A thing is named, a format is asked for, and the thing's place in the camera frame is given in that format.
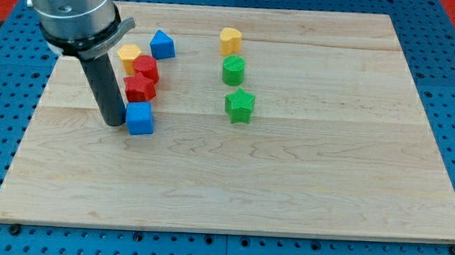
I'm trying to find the green cylinder block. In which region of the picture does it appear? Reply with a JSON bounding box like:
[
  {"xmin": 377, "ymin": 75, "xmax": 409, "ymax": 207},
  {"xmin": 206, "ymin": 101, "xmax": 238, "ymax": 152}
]
[{"xmin": 222, "ymin": 55, "xmax": 245, "ymax": 87}]

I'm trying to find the blue triangle block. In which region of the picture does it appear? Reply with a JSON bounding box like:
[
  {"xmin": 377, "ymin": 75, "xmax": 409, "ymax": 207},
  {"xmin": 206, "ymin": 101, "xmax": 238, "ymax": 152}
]
[{"xmin": 149, "ymin": 30, "xmax": 176, "ymax": 60}]

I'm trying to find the black flange with grey clamp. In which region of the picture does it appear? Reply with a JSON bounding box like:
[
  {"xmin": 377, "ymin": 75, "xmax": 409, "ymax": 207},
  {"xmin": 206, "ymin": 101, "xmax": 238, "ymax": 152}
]
[{"xmin": 39, "ymin": 5, "xmax": 136, "ymax": 61}]

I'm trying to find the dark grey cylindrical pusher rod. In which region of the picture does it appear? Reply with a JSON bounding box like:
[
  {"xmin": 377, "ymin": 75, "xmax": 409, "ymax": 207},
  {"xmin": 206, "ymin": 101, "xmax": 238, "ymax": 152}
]
[{"xmin": 79, "ymin": 54, "xmax": 126, "ymax": 126}]

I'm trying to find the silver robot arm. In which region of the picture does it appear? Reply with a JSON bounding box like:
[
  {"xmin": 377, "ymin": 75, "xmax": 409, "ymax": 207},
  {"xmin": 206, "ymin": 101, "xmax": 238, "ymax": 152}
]
[{"xmin": 28, "ymin": 0, "xmax": 136, "ymax": 126}]

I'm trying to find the light wooden board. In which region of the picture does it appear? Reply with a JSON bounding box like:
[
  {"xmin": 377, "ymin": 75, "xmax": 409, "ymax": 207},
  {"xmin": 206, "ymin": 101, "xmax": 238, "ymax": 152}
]
[{"xmin": 0, "ymin": 2, "xmax": 455, "ymax": 244}]

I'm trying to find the red star block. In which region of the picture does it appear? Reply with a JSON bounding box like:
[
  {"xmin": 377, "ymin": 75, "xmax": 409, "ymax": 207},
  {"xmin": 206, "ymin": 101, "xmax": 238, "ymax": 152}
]
[{"xmin": 123, "ymin": 73, "xmax": 156, "ymax": 102}]

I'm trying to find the blue cube block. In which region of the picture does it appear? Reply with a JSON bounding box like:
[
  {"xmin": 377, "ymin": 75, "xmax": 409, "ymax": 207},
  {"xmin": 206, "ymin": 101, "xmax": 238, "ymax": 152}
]
[{"xmin": 125, "ymin": 101, "xmax": 154, "ymax": 135}]

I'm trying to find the red cylinder block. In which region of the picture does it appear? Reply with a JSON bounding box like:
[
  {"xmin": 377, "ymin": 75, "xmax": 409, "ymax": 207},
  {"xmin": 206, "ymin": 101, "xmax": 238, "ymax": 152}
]
[{"xmin": 132, "ymin": 55, "xmax": 159, "ymax": 84}]

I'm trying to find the green star block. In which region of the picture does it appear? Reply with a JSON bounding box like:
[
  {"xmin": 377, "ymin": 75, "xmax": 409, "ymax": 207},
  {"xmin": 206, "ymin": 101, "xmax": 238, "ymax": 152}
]
[{"xmin": 224, "ymin": 87, "xmax": 256, "ymax": 124}]

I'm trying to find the yellow heart block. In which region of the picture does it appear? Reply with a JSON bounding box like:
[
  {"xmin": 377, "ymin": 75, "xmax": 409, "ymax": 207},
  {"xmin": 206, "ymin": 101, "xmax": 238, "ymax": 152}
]
[{"xmin": 219, "ymin": 27, "xmax": 242, "ymax": 56}]

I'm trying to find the yellow hexagon block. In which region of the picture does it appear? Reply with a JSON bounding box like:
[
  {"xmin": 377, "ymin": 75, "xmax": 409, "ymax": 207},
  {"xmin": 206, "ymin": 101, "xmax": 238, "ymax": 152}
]
[{"xmin": 117, "ymin": 44, "xmax": 143, "ymax": 75}]

